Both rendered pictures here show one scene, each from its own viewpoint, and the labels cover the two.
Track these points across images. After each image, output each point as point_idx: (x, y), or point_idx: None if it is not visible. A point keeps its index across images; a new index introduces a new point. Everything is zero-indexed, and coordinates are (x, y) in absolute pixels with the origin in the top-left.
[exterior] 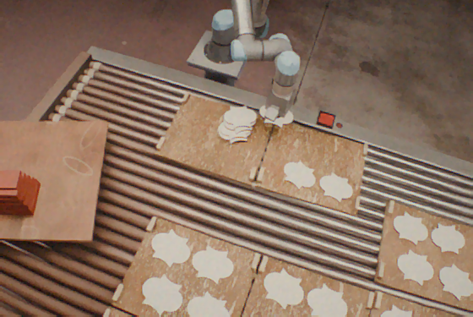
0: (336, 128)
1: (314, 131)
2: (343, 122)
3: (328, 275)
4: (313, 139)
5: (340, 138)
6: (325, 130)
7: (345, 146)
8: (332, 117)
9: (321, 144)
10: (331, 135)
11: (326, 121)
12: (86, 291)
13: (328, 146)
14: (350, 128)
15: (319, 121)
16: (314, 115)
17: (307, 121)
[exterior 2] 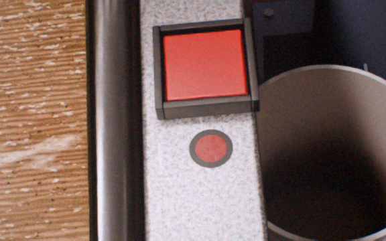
0: (181, 139)
1: (77, 31)
2: (248, 163)
3: None
4: (17, 43)
5: (85, 165)
6: (141, 96)
7: (32, 207)
8: (230, 89)
9: None
10: (84, 114)
11: (187, 68)
12: None
13: None
14: (217, 217)
15: (170, 38)
16: (217, 16)
17: (159, 0)
